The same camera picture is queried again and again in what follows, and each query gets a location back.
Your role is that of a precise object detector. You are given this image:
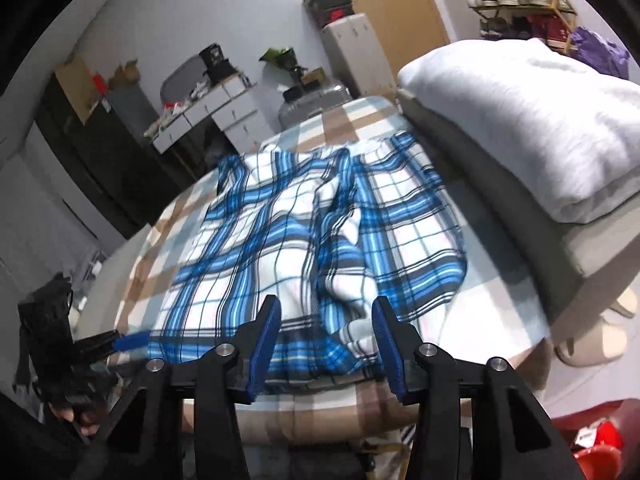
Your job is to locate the clutter of small desk items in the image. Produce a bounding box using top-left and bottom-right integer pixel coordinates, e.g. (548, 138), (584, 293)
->
(144, 82), (211, 137)

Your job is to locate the wooden shoe rack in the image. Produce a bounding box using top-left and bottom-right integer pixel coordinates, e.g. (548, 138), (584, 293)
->
(451, 0), (577, 55)

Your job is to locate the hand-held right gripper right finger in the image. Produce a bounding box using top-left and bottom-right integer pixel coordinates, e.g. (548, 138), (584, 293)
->
(371, 296), (587, 480)

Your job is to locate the blue plaid shirt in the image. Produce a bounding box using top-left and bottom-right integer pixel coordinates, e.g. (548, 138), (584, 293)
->
(146, 131), (468, 395)

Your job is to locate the white desk with drawers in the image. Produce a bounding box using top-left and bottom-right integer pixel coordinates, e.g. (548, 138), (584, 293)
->
(145, 76), (273, 156)

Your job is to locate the dark green bouquet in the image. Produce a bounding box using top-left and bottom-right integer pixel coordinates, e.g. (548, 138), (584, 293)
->
(258, 47), (302, 79)

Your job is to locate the purple plastic bag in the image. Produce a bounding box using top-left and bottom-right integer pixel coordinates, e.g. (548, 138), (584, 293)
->
(570, 25), (632, 80)

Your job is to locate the flat brown cardboard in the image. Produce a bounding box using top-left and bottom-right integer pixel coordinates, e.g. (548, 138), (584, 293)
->
(52, 55), (110, 124)

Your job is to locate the white folded blanket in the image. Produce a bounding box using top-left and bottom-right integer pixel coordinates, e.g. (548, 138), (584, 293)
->
(396, 37), (640, 225)

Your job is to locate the black wardrobe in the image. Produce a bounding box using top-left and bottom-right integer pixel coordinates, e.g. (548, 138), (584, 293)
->
(34, 72), (173, 242)

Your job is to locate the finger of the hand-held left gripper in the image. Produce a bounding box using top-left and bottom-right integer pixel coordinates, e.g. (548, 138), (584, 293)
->
(75, 330), (152, 361)

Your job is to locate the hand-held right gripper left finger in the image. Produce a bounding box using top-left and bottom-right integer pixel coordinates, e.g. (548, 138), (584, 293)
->
(90, 294), (284, 480)

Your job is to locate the red plastic stool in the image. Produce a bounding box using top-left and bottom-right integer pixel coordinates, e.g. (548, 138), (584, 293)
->
(550, 400), (640, 480)

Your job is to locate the grey oval mirror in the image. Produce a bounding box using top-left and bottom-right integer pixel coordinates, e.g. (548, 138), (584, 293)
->
(160, 55), (212, 107)

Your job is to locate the black red shoe box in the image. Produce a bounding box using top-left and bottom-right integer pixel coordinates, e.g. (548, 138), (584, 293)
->
(312, 5), (357, 27)

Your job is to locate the silver suitcase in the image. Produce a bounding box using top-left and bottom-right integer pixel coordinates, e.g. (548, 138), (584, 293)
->
(277, 80), (354, 130)

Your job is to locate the person's left hand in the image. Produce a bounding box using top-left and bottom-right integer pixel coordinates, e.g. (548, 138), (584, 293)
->
(49, 402), (107, 437)

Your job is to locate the white storage cabinet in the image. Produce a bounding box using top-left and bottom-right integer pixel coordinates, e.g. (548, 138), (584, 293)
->
(320, 12), (397, 102)

